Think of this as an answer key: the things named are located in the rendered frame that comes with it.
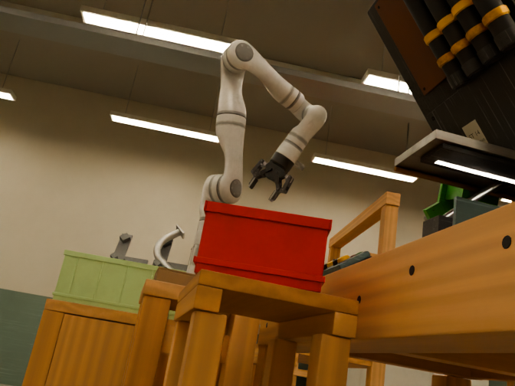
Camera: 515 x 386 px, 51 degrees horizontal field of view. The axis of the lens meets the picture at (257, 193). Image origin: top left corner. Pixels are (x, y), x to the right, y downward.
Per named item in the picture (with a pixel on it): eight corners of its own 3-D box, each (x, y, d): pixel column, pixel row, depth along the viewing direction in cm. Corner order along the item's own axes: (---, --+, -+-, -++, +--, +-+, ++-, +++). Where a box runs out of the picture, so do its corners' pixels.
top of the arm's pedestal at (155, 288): (142, 293, 136) (145, 278, 137) (138, 304, 165) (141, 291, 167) (263, 316, 141) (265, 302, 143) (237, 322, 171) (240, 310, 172)
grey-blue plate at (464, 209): (454, 268, 96) (458, 194, 101) (448, 269, 98) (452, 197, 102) (501, 278, 98) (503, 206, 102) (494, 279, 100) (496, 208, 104)
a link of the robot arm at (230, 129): (234, 112, 160) (210, 115, 166) (225, 201, 156) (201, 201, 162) (252, 120, 167) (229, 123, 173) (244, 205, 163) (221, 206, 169)
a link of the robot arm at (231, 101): (219, 47, 173) (211, 122, 169) (230, 35, 164) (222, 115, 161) (245, 53, 177) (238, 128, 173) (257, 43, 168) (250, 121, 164)
